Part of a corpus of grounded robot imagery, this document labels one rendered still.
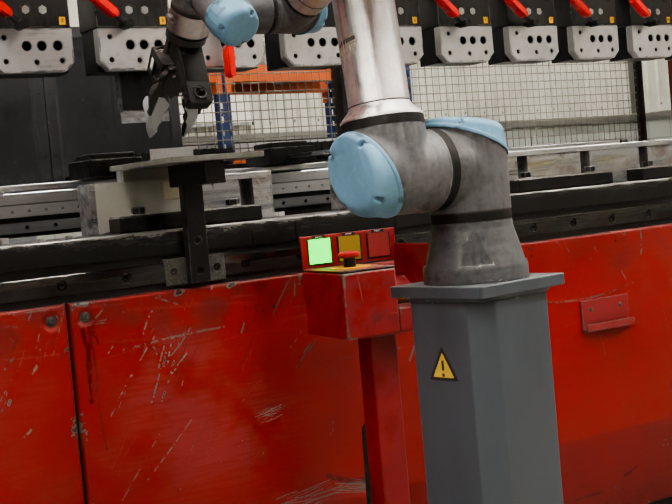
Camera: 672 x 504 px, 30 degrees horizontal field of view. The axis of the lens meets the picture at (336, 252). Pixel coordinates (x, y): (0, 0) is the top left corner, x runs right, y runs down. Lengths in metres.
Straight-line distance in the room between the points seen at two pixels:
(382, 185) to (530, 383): 0.36
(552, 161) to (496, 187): 1.24
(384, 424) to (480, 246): 0.62
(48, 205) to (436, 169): 1.10
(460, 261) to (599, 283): 1.20
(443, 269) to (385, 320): 0.46
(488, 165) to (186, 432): 0.85
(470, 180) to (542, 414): 0.35
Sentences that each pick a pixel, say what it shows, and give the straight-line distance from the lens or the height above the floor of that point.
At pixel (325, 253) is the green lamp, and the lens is 2.30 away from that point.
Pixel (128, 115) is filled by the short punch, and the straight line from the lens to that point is 2.42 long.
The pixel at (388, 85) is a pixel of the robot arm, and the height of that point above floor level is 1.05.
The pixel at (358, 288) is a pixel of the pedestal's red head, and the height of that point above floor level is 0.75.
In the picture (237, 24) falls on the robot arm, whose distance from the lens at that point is 2.04.
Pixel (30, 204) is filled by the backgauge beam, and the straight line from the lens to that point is 2.58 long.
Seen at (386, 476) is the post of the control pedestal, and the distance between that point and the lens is 2.29.
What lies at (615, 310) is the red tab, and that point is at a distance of 2.95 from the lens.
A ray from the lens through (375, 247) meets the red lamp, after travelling 2.35.
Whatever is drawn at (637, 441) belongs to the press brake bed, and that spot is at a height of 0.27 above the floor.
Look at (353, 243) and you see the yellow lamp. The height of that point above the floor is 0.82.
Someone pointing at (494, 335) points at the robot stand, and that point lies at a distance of 1.72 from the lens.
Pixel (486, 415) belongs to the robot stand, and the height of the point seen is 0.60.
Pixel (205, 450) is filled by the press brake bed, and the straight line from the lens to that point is 2.34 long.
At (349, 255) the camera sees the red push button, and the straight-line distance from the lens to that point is 2.21.
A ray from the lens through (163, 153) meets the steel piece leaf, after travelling 2.30.
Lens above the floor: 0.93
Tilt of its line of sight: 3 degrees down
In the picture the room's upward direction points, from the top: 5 degrees counter-clockwise
